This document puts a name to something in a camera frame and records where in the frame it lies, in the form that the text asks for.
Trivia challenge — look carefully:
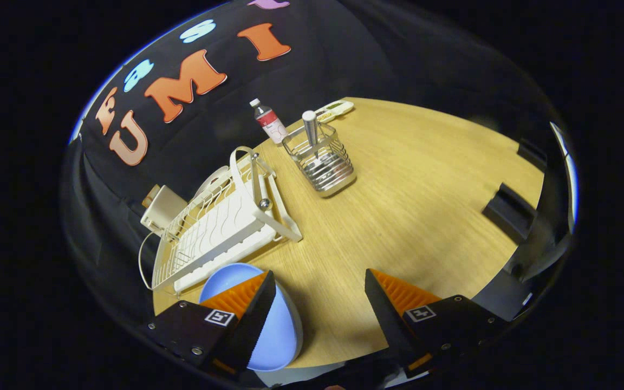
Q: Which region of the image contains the white divided condiment tray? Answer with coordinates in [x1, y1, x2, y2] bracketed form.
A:
[315, 100, 355, 124]

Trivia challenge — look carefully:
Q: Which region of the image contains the white round plate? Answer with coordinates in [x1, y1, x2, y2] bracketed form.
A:
[196, 166, 232, 200]

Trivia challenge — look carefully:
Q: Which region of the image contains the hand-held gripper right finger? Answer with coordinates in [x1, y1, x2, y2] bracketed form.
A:
[365, 268, 510, 378]

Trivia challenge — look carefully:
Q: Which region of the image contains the white toaster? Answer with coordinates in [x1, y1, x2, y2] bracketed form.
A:
[140, 185, 188, 236]

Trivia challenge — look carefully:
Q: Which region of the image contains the metal spoon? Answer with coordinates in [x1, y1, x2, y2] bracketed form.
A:
[302, 110, 323, 160]

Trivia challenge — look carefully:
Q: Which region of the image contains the blue plate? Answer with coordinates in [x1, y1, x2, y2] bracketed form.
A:
[199, 263, 303, 372]

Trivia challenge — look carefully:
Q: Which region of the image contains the black table clamp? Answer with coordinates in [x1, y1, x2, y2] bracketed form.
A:
[517, 138, 548, 170]
[483, 183, 537, 242]

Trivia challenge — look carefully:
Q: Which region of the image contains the clear bottle with red label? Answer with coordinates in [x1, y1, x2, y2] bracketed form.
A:
[250, 98, 289, 145]

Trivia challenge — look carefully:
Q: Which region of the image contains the white wire dish rack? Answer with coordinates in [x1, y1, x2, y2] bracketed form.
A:
[139, 146, 303, 295]

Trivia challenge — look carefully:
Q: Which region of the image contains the metal wire basket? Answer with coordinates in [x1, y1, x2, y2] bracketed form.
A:
[282, 122, 356, 198]

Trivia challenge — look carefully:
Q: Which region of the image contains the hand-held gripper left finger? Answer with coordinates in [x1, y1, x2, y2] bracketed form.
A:
[147, 271, 277, 377]

